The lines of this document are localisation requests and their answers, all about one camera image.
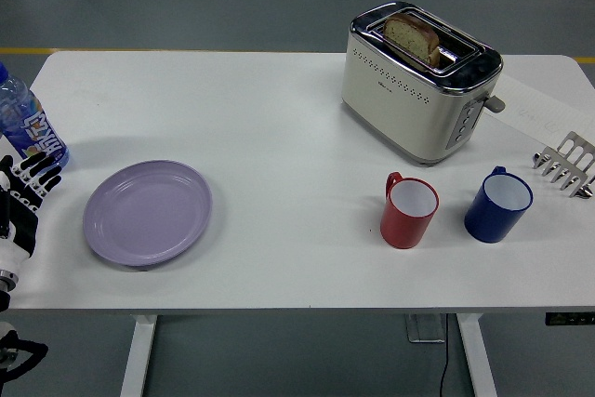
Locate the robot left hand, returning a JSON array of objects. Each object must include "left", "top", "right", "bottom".
[{"left": 0, "top": 151, "right": 64, "bottom": 273}]

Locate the purple plate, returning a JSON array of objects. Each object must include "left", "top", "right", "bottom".
[{"left": 82, "top": 159, "right": 214, "bottom": 268}]

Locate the blue labelled drink bottle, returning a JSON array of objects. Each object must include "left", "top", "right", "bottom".
[{"left": 0, "top": 60, "right": 71, "bottom": 170}]

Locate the white table leg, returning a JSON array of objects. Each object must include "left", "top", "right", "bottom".
[
  {"left": 118, "top": 314, "right": 159, "bottom": 397},
  {"left": 453, "top": 312, "right": 501, "bottom": 397}
]

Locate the red mug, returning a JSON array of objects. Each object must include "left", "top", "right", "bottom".
[{"left": 379, "top": 171, "right": 441, "bottom": 250}]

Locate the cream and chrome toaster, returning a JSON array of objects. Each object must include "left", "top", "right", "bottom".
[{"left": 340, "top": 0, "right": 508, "bottom": 167}]

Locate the grey box under table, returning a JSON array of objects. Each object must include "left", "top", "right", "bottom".
[{"left": 406, "top": 313, "right": 448, "bottom": 344}]

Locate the bread slice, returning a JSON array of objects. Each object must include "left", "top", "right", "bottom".
[{"left": 383, "top": 13, "right": 442, "bottom": 68}]

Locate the blue mug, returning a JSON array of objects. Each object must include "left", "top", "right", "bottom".
[{"left": 463, "top": 165, "right": 535, "bottom": 245}]

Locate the white paper sheet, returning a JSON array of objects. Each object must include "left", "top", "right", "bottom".
[{"left": 483, "top": 73, "right": 595, "bottom": 147}]

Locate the metal toast rack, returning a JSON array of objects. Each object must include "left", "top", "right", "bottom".
[{"left": 531, "top": 130, "right": 595, "bottom": 198}]

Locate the black table control panel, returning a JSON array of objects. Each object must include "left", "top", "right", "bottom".
[{"left": 544, "top": 311, "right": 595, "bottom": 326}]

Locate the black power cable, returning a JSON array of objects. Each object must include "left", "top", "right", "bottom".
[{"left": 436, "top": 342, "right": 451, "bottom": 397}]

